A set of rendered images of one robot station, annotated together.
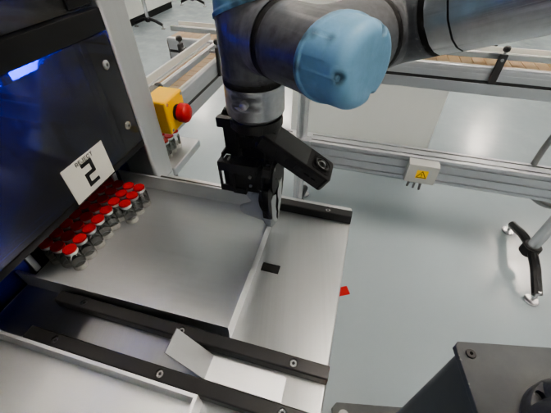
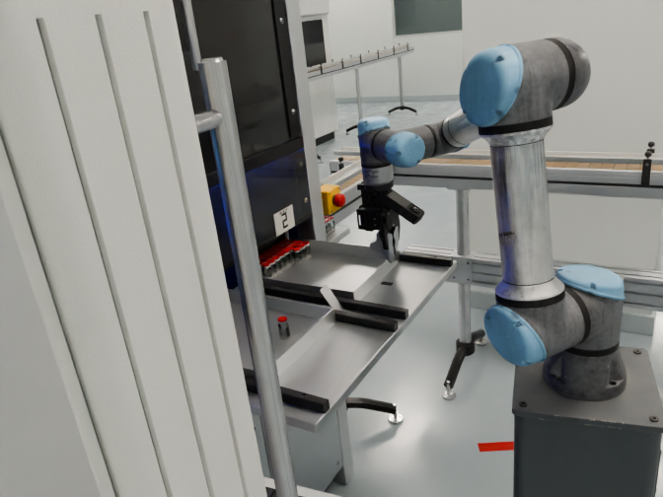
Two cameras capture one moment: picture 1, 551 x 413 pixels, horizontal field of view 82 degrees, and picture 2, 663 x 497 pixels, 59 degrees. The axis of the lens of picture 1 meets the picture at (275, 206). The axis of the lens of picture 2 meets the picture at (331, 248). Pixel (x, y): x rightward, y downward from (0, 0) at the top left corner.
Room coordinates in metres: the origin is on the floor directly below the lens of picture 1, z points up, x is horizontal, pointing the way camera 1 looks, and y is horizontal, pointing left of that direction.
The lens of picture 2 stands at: (-0.96, -0.25, 1.51)
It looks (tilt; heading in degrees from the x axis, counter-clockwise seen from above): 22 degrees down; 17
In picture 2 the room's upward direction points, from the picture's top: 6 degrees counter-clockwise
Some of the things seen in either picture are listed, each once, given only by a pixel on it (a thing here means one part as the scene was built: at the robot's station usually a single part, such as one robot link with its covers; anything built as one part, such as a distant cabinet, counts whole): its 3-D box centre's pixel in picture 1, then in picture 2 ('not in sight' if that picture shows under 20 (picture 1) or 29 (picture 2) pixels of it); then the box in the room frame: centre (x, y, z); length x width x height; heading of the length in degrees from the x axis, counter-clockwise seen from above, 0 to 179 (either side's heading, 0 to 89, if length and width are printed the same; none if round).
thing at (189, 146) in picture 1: (162, 152); (320, 235); (0.65, 0.28, 0.87); 0.14 x 0.13 x 0.02; 74
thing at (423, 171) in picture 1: (421, 171); not in sight; (1.06, -0.61, 0.50); 0.12 x 0.05 x 0.09; 74
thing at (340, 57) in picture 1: (330, 50); (405, 146); (0.32, -0.05, 1.21); 0.11 x 0.11 x 0.08; 42
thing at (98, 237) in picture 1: (106, 222); (283, 259); (0.38, 0.30, 0.91); 0.18 x 0.02 x 0.05; 165
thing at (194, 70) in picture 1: (175, 83); (334, 191); (0.94, 0.30, 0.92); 0.69 x 0.16 x 0.16; 164
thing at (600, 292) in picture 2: not in sight; (585, 303); (0.08, -0.41, 0.96); 0.13 x 0.12 x 0.14; 132
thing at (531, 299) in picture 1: (525, 254); not in sight; (0.95, -1.23, 0.07); 0.50 x 0.08 x 0.14; 164
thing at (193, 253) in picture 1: (163, 237); (319, 267); (0.35, 0.19, 0.90); 0.34 x 0.26 x 0.04; 75
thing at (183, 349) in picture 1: (228, 365); (351, 303); (0.14, 0.06, 0.91); 0.14 x 0.03 x 0.06; 75
